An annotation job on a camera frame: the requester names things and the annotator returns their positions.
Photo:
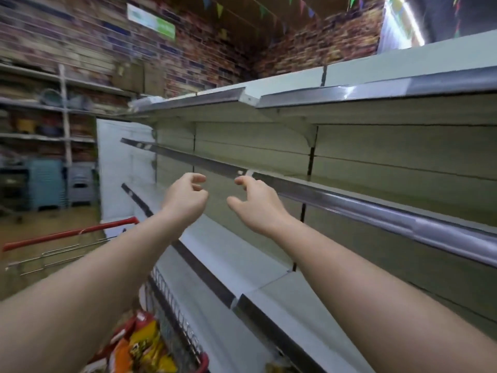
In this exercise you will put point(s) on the red snack packet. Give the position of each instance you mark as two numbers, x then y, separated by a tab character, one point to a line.
143	320

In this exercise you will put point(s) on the person's left thumb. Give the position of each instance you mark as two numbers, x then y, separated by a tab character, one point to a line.
203	198

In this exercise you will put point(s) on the grey wall storage rack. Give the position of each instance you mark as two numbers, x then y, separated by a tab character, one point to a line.
64	124

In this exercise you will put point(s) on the person's left hand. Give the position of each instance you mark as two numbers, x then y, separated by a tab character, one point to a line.
182	201

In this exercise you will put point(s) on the stack of blue plastic stools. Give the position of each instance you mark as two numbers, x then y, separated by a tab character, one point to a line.
45	184

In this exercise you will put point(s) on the white metal shelving unit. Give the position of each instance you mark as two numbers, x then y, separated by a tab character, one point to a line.
388	151

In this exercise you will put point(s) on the brown cardboard box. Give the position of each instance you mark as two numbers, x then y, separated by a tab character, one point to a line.
136	77

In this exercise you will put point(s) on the person's right hand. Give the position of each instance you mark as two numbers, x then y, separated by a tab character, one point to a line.
262	209

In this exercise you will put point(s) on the white ceiling light strip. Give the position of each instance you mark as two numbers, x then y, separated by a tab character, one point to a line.
403	19

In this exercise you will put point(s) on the orange snack packet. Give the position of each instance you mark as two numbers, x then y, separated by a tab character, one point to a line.
119	357

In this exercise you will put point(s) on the teal plastic basin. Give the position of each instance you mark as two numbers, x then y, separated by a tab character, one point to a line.
50	97

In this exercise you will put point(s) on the person's right forearm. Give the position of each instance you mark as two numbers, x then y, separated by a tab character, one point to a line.
380	306

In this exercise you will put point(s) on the yellow snack packet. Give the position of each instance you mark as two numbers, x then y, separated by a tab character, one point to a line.
149	347

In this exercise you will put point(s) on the stack of grey plastic stools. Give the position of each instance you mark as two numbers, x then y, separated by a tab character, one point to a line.
81	184

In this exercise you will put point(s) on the person's right thumb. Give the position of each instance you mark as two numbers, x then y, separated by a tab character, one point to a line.
236	203

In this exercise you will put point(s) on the person's left forearm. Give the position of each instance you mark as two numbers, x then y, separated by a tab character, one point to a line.
89	291

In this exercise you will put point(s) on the green and white sign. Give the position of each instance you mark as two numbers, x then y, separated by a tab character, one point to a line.
151	20

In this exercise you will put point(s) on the white metal shelf board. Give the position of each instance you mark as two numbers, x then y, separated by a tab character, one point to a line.
369	213
349	91
248	283

